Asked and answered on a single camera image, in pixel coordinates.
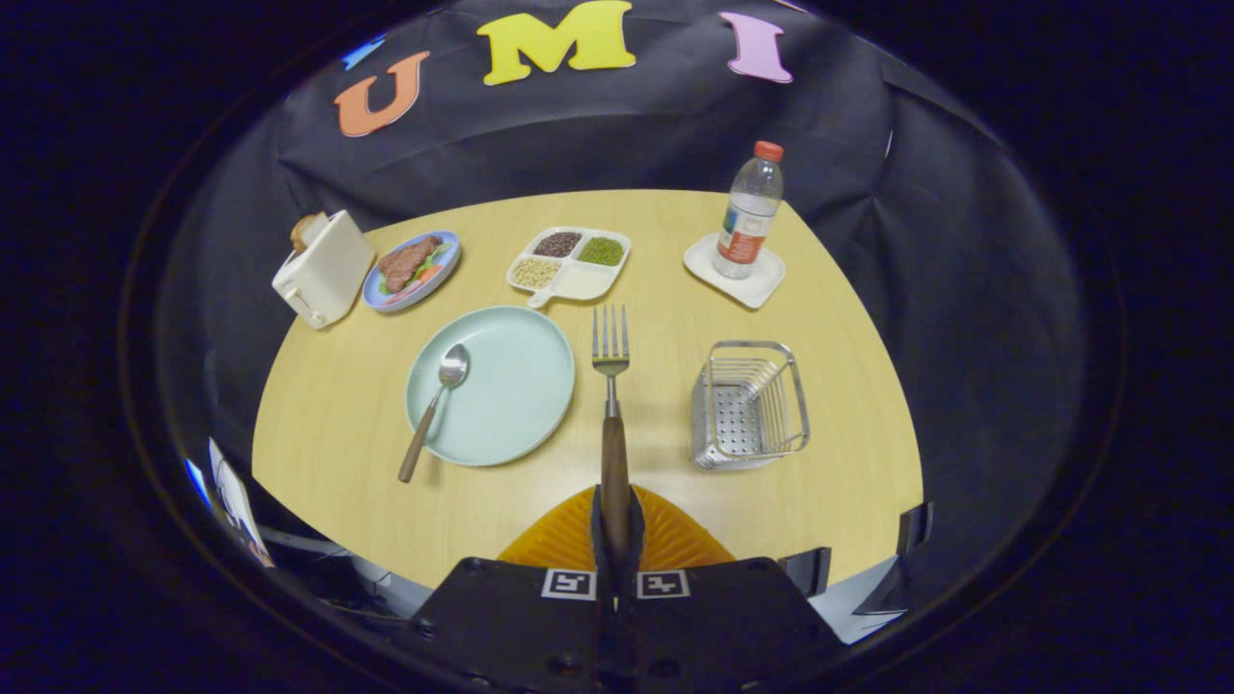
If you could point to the clear bottle with red cap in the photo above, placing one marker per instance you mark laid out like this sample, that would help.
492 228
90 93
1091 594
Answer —
747 217

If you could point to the white divided dish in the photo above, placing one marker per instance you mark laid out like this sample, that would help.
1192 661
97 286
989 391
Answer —
588 281

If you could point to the light green round plate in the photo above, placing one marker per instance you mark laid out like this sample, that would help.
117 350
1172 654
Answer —
511 386

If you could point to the pile of green beans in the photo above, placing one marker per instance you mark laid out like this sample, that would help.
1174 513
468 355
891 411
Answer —
601 252

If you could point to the pile of red beans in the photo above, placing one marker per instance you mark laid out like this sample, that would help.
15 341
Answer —
557 245

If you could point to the orange carrot slice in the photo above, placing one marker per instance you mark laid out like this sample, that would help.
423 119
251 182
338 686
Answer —
429 276

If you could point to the white toaster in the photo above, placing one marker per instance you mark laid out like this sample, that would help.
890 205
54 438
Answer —
328 270

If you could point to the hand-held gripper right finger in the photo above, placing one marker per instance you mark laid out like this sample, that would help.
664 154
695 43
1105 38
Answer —
723 627

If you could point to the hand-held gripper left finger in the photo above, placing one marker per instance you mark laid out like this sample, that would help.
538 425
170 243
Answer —
521 627

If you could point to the blue oval plate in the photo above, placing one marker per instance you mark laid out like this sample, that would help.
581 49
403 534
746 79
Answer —
378 299

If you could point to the pile of yellow soybeans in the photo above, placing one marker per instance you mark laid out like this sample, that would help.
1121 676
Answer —
536 274

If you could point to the bread slice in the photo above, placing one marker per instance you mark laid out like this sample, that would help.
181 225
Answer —
307 229

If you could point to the green lettuce leaf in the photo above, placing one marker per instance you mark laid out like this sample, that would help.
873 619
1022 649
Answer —
440 253

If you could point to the brown steak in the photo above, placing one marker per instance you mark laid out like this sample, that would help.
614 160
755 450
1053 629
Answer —
407 260

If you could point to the white square coaster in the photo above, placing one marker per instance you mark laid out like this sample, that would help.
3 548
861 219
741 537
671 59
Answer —
762 284

